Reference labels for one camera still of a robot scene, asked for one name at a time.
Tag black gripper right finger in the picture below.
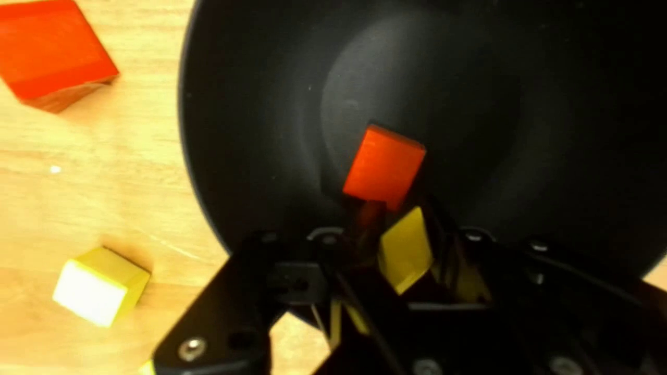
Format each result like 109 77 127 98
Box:
422 200 667 375

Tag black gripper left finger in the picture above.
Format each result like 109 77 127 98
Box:
151 200 446 375

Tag yellow wooden block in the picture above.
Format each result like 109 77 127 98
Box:
375 204 435 298
49 244 154 329

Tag orange wooden block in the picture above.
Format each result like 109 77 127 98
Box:
340 123 430 214

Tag red wooden block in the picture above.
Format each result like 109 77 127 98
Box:
0 0 120 115

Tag black bowl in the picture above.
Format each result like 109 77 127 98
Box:
175 0 667 329

